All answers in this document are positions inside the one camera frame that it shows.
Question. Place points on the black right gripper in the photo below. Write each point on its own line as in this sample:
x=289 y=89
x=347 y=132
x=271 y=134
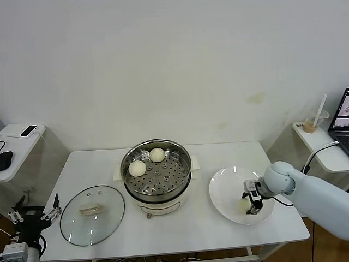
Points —
x=256 y=197

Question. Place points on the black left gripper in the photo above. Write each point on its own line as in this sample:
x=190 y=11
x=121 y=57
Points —
x=31 y=225

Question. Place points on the white steamed baozi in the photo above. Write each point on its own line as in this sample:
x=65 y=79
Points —
x=137 y=168
x=157 y=154
x=242 y=206

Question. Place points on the round glass pot lid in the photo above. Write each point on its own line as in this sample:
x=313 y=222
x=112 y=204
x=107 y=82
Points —
x=109 y=199

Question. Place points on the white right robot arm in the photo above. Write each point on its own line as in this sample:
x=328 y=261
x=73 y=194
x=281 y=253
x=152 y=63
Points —
x=313 y=196

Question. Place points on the stainless steel steamer basket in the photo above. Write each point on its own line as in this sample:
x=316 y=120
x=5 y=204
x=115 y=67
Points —
x=155 y=197

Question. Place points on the white round plate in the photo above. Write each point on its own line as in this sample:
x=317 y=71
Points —
x=223 y=188

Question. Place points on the black computer mouse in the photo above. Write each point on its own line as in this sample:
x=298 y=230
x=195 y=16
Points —
x=5 y=160

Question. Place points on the white side table with mouse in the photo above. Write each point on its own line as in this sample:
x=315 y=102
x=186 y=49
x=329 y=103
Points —
x=21 y=152

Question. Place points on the black and white phone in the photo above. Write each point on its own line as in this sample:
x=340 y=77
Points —
x=29 y=131

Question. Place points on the white side table with cup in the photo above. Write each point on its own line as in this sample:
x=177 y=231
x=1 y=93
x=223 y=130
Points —
x=327 y=161

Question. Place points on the white electric cooker pot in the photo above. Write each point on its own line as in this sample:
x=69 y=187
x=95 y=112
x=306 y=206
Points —
x=161 y=210

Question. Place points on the clear plastic drink cup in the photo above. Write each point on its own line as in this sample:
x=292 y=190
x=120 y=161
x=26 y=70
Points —
x=310 y=127

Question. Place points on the white drinking straw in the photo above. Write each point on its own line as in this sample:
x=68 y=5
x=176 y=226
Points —
x=321 y=107

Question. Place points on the black open laptop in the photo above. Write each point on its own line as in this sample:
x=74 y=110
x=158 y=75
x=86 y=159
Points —
x=342 y=114

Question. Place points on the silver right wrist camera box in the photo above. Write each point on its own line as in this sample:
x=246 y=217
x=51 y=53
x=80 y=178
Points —
x=250 y=184

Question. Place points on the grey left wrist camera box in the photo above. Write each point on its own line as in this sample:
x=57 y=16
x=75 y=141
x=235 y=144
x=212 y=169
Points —
x=15 y=251

